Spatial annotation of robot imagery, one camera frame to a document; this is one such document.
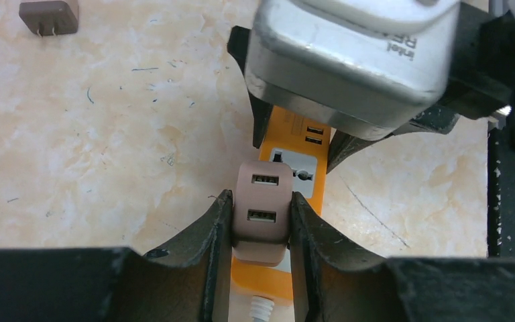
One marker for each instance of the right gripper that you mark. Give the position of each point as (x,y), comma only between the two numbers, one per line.
(481,81)

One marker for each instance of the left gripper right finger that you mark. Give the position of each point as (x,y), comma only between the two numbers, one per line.
(336,279)

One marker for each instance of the orange power strip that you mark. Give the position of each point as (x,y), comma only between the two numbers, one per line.
(303,145)

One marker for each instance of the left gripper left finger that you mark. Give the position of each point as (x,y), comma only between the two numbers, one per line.
(187,278)

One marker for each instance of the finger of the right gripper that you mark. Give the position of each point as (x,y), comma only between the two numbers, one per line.
(237,47)

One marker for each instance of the pink plug adapter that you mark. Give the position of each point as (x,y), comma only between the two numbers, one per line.
(50,18)
(261,213)

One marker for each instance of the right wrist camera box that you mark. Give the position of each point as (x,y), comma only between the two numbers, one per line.
(363,67)

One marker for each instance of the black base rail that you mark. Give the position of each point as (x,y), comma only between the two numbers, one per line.
(501,190)

